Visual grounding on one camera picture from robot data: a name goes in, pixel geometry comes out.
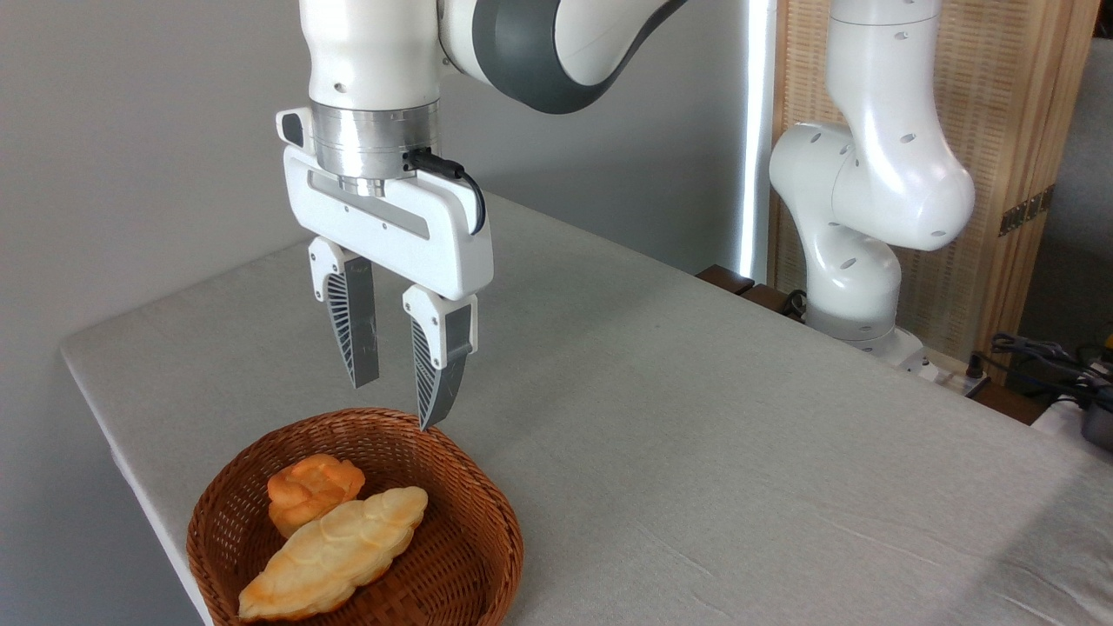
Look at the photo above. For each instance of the long golden bread loaf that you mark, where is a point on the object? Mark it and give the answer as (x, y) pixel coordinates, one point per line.
(330, 549)

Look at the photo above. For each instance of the brown woven wicker basket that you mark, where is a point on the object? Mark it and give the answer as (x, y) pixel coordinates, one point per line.
(456, 539)

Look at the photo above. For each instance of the metal screen hinge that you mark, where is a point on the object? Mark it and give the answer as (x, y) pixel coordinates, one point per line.
(1026, 211)

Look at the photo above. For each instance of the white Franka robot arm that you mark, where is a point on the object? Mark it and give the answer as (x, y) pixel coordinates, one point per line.
(878, 174)

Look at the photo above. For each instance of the white power strip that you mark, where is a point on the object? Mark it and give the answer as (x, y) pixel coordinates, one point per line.
(952, 376)

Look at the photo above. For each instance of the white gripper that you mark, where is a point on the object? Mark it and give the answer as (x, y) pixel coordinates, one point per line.
(383, 228)

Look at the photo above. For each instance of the small round golden bread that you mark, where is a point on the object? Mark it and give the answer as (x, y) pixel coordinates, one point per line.
(309, 487)

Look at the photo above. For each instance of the light wooden folding screen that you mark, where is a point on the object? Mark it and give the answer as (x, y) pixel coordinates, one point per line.
(1000, 104)

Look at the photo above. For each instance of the dark brown wooden block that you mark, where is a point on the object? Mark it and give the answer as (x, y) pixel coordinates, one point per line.
(723, 278)
(769, 300)

